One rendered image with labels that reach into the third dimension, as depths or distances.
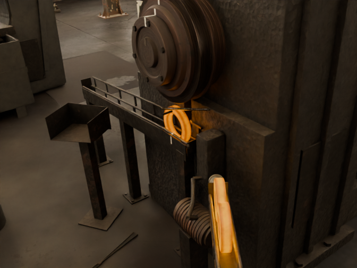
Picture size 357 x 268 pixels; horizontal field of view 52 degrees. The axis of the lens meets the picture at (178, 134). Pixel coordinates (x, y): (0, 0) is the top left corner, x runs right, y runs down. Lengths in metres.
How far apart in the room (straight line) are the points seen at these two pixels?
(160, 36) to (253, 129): 0.49
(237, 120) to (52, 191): 1.64
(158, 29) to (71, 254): 1.36
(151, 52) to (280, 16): 0.51
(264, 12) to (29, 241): 1.80
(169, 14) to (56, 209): 1.58
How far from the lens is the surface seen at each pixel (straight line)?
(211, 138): 1.49
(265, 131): 1.40
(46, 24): 4.40
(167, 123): 1.76
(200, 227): 1.49
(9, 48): 3.79
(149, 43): 1.48
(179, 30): 1.41
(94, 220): 2.39
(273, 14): 1.30
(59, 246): 2.30
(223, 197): 1.24
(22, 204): 2.71
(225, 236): 1.12
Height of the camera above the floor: 1.53
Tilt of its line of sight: 29 degrees down
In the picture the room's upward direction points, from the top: 3 degrees counter-clockwise
